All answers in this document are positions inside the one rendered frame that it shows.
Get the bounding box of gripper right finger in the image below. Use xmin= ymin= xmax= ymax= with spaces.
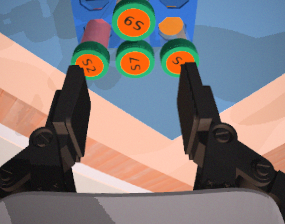
xmin=177 ymin=62 xmax=285 ymax=223

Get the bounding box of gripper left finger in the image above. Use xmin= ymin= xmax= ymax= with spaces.
xmin=0 ymin=65 xmax=91 ymax=200

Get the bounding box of blue flat mat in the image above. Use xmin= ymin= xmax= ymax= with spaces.
xmin=0 ymin=0 xmax=285 ymax=141

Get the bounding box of blue tube rack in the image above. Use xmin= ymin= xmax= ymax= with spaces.
xmin=71 ymin=0 xmax=198 ymax=48

